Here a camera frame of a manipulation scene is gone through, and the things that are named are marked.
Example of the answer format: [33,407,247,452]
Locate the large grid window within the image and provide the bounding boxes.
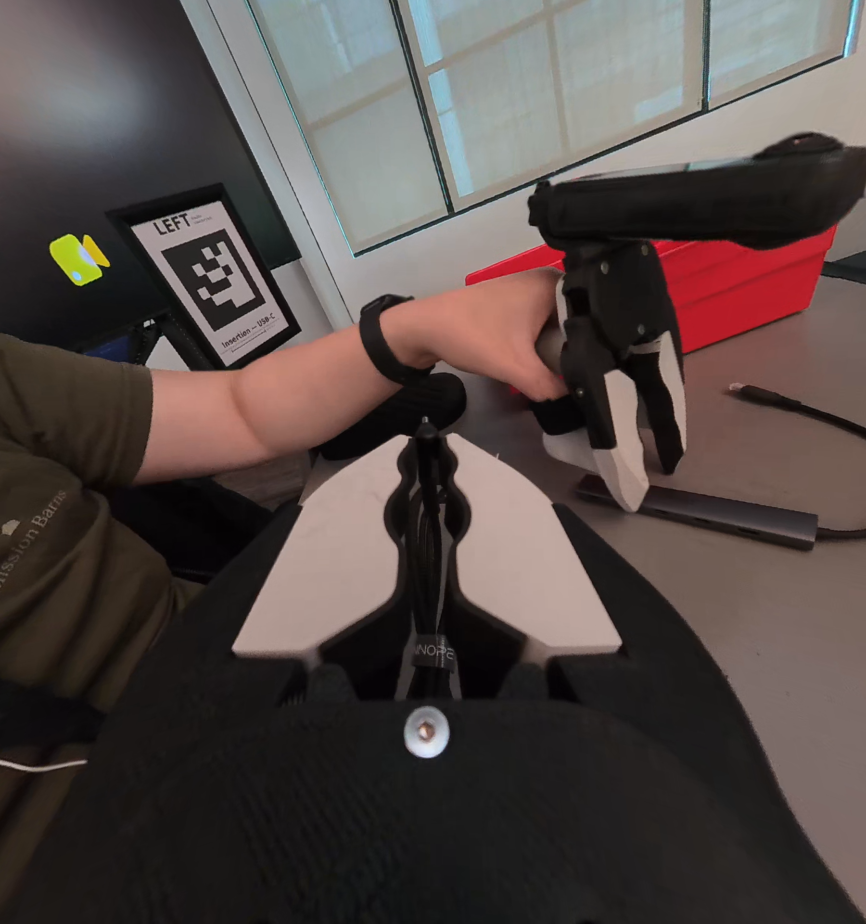
[244,0,866,258]

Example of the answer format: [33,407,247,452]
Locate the person's torso in olive shirt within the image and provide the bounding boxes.
[0,328,210,924]

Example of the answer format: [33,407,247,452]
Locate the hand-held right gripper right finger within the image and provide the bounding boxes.
[444,433,626,664]

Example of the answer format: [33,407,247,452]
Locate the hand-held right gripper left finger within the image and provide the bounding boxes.
[231,435,414,664]

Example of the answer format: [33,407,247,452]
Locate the large black screen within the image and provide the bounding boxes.
[0,0,304,356]

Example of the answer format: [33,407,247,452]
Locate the black braided usb-a cable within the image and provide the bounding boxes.
[397,417,464,700]

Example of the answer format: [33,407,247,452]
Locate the red plastic bin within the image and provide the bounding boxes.
[465,224,838,399]

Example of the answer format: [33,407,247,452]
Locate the person's left hand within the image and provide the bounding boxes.
[400,267,571,403]

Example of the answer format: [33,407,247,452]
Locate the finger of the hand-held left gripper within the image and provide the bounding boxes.
[588,367,652,515]
[637,331,688,476]

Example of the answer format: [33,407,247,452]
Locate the yellow camera sticker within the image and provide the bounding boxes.
[48,232,111,288]

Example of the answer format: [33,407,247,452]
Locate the framed tag sign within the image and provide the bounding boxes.
[105,183,303,371]

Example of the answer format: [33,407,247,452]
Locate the silver logo usb hub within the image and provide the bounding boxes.
[576,381,866,552]

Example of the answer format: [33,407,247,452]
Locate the white cord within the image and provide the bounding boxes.
[0,751,89,775]

